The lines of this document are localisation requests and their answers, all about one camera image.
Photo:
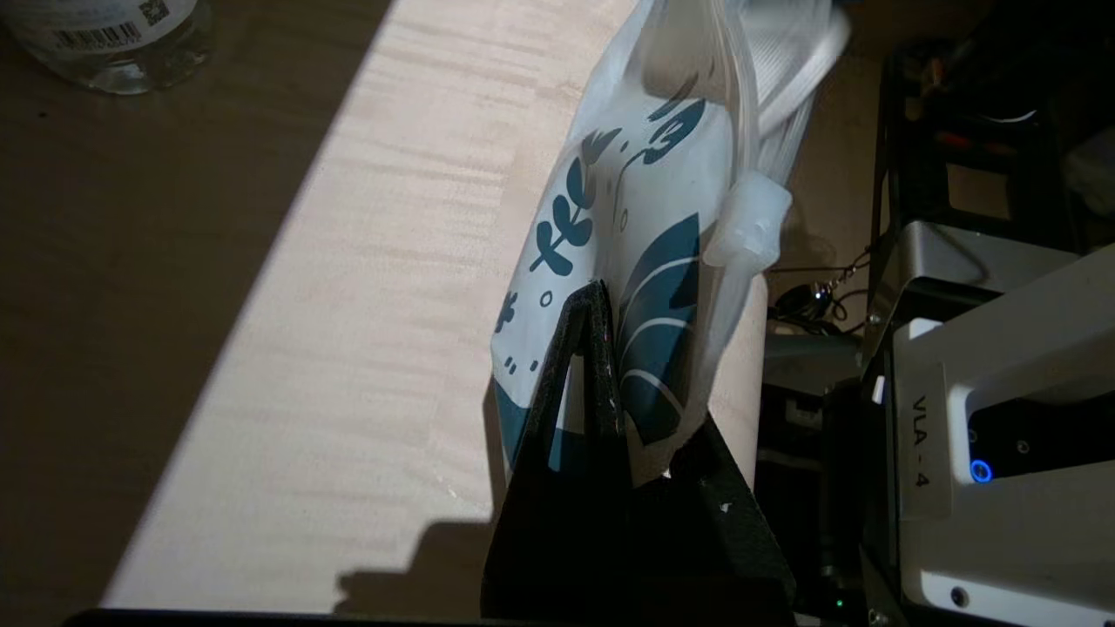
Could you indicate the silver metal box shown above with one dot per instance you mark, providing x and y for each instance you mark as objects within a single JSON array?
[{"x": 941, "y": 261}]

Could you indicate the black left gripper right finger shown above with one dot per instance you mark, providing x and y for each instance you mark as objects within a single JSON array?
[{"x": 714, "y": 549}]

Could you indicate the black perforated chassis frame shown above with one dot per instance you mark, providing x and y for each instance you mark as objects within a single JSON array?
[{"x": 897, "y": 131}]

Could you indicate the white horse-print pouch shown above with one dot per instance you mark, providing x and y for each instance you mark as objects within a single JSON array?
[{"x": 662, "y": 174}]

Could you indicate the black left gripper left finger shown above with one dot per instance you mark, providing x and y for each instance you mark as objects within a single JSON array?
[{"x": 557, "y": 540}]

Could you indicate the white computer box VLA label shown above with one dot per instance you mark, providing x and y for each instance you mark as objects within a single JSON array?
[{"x": 1045, "y": 540}]

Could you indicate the clear plastic water bottle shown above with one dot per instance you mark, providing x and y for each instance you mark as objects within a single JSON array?
[{"x": 113, "y": 43}]

